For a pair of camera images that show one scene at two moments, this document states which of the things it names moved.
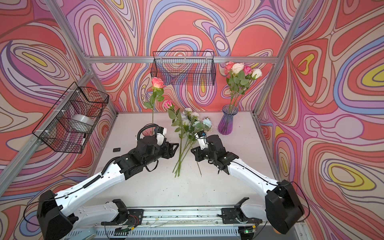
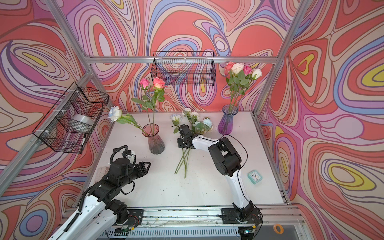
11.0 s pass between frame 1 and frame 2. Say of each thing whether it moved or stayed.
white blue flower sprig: stayed
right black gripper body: moved
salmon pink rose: stayed
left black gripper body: moved
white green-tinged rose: stayed
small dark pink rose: moved
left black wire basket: stayed
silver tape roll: stayed
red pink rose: stayed
